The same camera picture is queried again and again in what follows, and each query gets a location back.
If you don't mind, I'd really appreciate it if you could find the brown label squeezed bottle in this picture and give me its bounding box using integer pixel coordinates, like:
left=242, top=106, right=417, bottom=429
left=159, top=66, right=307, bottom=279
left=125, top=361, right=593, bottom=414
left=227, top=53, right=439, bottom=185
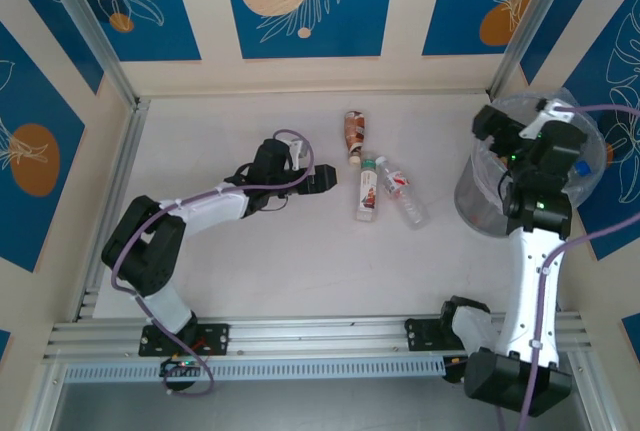
left=343, top=110, right=367, bottom=167

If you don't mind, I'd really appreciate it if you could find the grey round waste bin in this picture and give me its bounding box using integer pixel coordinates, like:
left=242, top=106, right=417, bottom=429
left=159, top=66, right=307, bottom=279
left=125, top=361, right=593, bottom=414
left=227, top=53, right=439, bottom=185
left=453, top=95, right=601, bottom=238

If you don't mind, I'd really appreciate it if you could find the green cap white label bottle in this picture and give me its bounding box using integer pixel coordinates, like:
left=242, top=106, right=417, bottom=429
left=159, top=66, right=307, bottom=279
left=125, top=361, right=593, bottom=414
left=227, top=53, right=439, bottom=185
left=356, top=159, right=379, bottom=224

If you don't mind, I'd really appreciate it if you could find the clear bottle small red label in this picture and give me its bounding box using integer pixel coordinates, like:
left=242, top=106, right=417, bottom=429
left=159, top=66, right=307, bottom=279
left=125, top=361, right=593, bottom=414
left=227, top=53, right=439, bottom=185
left=374, top=155, right=430, bottom=231

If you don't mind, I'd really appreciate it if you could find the small controller circuit board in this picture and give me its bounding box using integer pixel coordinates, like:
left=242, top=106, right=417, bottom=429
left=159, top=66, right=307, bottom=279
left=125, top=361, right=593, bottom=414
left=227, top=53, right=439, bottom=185
left=159, top=358, right=204, bottom=380
left=442, top=356, right=469, bottom=385

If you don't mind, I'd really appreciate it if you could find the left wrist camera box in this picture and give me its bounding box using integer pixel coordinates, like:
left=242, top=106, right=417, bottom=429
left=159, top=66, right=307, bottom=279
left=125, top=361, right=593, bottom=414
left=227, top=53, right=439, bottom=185
left=285, top=139, right=307, bottom=170

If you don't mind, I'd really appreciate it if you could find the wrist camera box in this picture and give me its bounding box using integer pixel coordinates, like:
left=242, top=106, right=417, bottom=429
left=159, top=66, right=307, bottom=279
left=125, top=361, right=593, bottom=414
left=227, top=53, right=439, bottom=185
left=519, top=98, right=575, bottom=141
left=285, top=139, right=307, bottom=170

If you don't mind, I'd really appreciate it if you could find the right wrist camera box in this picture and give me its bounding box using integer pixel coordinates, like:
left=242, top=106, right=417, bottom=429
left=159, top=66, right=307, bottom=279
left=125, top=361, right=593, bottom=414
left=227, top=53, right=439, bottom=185
left=519, top=98, right=575, bottom=141

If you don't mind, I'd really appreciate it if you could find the aluminium frame post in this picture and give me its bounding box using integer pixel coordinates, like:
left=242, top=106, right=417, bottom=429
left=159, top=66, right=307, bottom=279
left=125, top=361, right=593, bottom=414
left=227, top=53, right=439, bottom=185
left=487, top=0, right=566, bottom=97
left=37, top=0, right=139, bottom=107

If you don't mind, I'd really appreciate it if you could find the aluminium side frame rail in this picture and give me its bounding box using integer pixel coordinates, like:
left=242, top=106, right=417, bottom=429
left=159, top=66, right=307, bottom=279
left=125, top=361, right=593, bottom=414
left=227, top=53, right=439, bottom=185
left=74, top=98, right=151, bottom=322

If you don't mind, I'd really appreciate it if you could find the aluminium front frame rail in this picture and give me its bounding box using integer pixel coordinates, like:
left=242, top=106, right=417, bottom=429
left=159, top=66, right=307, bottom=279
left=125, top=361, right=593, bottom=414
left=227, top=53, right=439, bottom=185
left=42, top=313, right=591, bottom=360

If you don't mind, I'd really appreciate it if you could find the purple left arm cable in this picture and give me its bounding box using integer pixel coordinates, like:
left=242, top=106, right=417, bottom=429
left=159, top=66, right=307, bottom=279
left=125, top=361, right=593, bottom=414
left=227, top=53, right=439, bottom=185
left=110, top=128, right=316, bottom=397

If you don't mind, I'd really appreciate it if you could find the grey slotted cable duct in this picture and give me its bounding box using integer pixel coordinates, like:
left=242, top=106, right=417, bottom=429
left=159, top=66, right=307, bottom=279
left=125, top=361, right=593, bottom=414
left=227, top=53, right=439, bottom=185
left=62, top=355, right=446, bottom=383

